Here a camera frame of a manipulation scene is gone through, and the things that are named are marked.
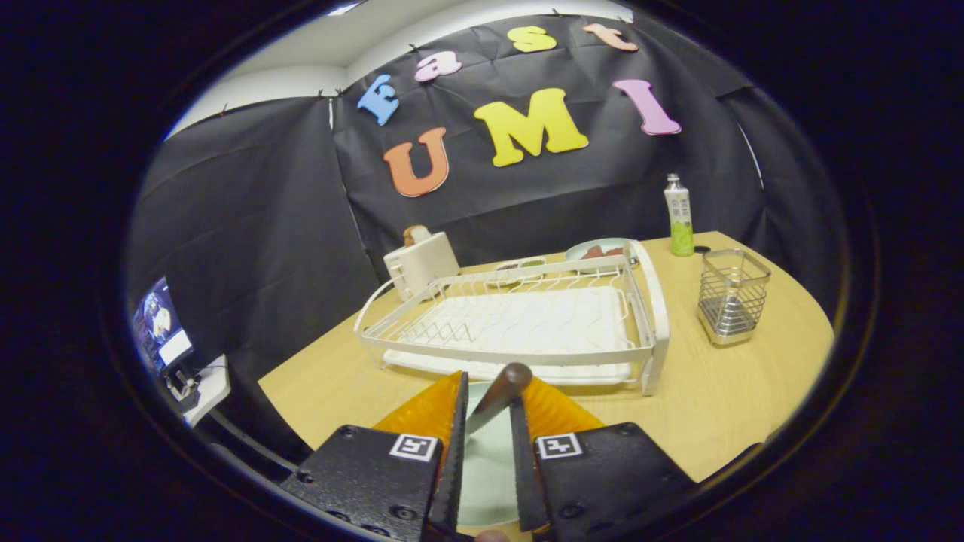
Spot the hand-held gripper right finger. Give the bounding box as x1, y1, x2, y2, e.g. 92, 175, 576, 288
509, 376, 697, 539

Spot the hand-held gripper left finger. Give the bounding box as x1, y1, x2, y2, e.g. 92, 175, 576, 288
280, 370, 469, 539

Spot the pale green plate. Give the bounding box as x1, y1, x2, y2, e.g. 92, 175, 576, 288
456, 382, 528, 528

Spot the dark handled spoon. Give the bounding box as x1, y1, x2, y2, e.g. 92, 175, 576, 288
465, 363, 533, 436

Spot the white wire dish rack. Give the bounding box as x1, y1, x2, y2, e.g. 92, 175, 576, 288
354, 239, 671, 397

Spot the metal wire basket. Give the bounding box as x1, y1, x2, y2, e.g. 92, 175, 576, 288
697, 248, 772, 347

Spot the plate with food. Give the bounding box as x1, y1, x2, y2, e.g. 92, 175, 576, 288
564, 238, 641, 273

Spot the white side desk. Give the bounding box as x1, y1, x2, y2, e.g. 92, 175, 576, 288
169, 354, 232, 426

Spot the white toaster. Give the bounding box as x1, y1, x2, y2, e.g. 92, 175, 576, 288
383, 231, 461, 302

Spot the computer monitor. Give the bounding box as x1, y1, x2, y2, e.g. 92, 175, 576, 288
132, 276, 195, 377

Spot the black backdrop cloth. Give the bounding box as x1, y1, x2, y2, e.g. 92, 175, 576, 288
124, 11, 844, 467

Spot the green label bottle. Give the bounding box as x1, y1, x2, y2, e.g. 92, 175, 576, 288
664, 173, 695, 257

